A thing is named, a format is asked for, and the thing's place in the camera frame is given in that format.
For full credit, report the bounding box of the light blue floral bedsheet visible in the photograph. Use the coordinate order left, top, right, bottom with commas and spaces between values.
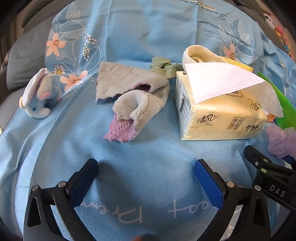
0, 0, 296, 241

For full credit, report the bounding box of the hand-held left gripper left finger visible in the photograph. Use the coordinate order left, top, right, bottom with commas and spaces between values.
23, 158, 99, 241

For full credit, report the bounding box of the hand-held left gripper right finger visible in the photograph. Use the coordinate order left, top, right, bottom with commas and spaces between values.
194, 159, 272, 241

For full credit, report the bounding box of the purple waffle cloth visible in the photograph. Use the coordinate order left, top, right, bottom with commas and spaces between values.
266, 126, 296, 156

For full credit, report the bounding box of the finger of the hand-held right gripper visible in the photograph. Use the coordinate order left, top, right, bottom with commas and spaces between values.
244, 145, 296, 177
283, 155, 296, 166

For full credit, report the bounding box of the pile of colourful plush toys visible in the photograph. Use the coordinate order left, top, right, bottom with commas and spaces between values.
273, 23, 294, 58

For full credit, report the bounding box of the blue elephant plush toy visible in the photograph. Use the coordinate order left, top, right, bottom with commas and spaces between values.
20, 68, 63, 119

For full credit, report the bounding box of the green waffle cloth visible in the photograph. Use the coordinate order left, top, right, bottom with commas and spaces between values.
149, 57, 184, 79

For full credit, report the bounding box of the cream rolled towel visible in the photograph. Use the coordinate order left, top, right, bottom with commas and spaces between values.
183, 45, 228, 70

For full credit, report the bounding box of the yellow tissue pack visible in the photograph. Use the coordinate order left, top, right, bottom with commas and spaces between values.
174, 62, 284, 141

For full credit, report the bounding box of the yellow sponge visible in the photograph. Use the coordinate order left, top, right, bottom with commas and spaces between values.
223, 58, 255, 73

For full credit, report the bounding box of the grey and purple towel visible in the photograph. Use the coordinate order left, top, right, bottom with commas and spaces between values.
95, 61, 170, 143

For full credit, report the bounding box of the green box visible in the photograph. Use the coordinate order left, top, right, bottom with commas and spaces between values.
257, 72, 296, 129

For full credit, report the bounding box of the white big-eyed plush toy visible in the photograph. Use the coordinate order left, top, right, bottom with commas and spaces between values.
262, 9, 277, 27

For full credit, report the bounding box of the grey sofa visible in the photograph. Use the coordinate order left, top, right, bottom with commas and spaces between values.
0, 21, 55, 132

